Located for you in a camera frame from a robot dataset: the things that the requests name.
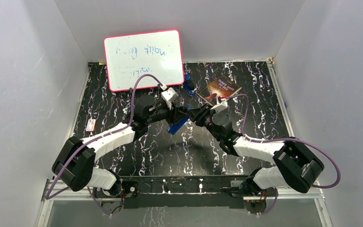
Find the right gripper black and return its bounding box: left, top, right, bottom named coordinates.
left=186, top=103, right=222, bottom=142

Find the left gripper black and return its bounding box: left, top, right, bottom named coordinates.
left=146, top=102, right=188, bottom=126

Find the whiteboard with pink frame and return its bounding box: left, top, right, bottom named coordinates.
left=103, top=29, right=185, bottom=92

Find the small red staple box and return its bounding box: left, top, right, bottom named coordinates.
left=86, top=119, right=96, bottom=132

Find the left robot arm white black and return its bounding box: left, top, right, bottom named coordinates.
left=52, top=96, right=188, bottom=197

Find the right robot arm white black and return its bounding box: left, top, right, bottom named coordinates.
left=187, top=105, right=324, bottom=196

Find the paperback book orange cover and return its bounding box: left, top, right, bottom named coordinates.
left=198, top=76, right=241, bottom=106

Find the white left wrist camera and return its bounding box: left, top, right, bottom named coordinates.
left=160, top=84, right=178, bottom=110

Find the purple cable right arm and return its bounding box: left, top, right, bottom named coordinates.
left=222, top=94, right=341, bottom=217

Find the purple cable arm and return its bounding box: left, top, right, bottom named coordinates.
left=222, top=94, right=341, bottom=217
left=45, top=74, right=166, bottom=217

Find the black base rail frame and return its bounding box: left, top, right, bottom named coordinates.
left=93, top=175, right=267, bottom=213

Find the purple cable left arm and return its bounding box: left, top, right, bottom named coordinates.
left=45, top=74, right=166, bottom=217

